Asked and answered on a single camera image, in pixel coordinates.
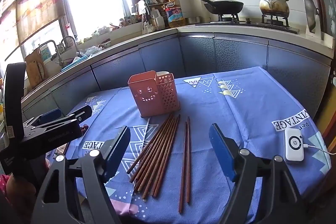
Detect clear plastic bag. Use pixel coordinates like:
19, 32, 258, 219
79, 46, 103, 56

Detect person's left hand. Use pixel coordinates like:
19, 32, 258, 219
7, 175, 36, 214

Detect wooden cutting board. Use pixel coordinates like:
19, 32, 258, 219
25, 49, 46, 88

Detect black frying pan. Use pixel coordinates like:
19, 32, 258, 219
197, 0, 244, 15

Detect blue printed tablecloth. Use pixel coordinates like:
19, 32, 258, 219
46, 66, 332, 224

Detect bundle of wooden chopsticks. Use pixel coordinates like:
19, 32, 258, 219
126, 113, 181, 200

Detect grey kitchen counter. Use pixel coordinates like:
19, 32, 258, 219
21, 22, 336, 109

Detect cream ceramic pot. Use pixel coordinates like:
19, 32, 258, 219
257, 0, 290, 18

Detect white power bank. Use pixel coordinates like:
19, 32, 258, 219
283, 128, 306, 164

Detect blue printed box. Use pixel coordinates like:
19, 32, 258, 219
39, 46, 53, 62

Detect steel wok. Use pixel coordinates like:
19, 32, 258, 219
301, 0, 321, 33

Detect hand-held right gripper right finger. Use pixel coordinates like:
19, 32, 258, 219
209, 123, 306, 224

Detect blue plastic tray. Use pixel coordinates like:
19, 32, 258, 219
61, 55, 88, 72

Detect white plastic jug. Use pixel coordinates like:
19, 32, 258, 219
150, 9, 166, 30

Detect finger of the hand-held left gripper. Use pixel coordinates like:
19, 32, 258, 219
34, 105, 93, 132
22, 109, 63, 132

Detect black storage rack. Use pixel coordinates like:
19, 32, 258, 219
135, 0, 176, 25

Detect white cable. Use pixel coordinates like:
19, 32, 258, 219
303, 144, 336, 155

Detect pink plastic utensil holder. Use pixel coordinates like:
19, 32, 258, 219
128, 70, 181, 118

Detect tall steel faucet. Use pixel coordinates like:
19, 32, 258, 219
38, 40, 65, 68

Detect brown wooden chopstick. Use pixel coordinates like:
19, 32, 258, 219
186, 116, 191, 204
178, 122, 188, 214

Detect person's left forearm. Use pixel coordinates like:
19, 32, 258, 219
0, 174, 9, 195

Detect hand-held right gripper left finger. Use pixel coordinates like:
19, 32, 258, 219
31, 126, 131, 224

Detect yellow cooking oil bottle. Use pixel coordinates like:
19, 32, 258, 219
163, 0, 187, 28

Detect black gas stove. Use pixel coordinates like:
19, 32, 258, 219
196, 14, 300, 34

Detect curved steel faucet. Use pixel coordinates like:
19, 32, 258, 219
60, 35, 79, 55

